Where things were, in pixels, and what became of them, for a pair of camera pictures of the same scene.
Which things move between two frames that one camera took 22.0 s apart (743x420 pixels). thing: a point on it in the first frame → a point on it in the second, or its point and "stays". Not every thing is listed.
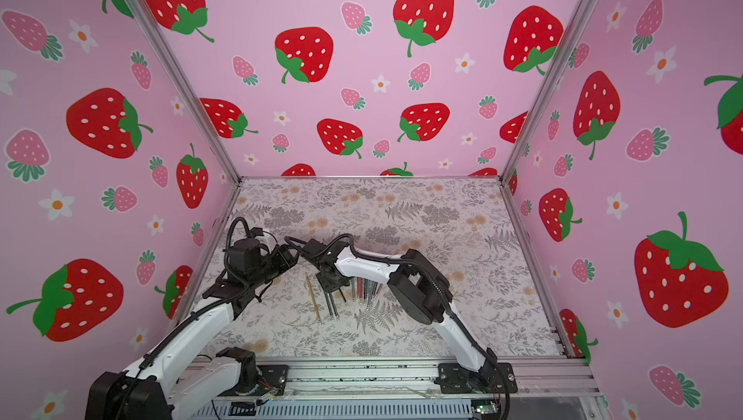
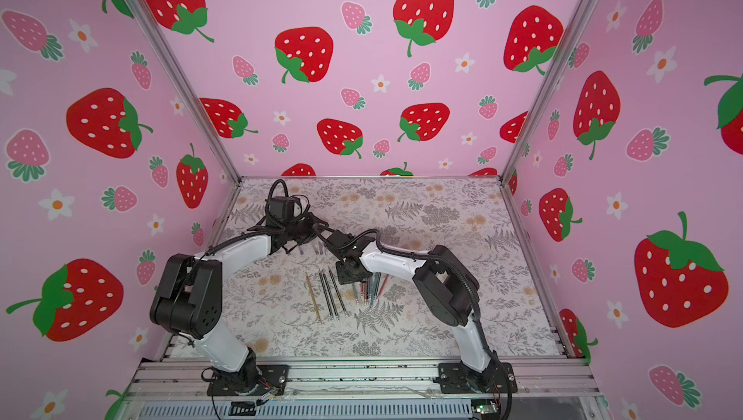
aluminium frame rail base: [551, 388] stays
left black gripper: [282, 256] → [312, 225]
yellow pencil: [312, 294] stays
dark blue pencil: [328, 303] stays
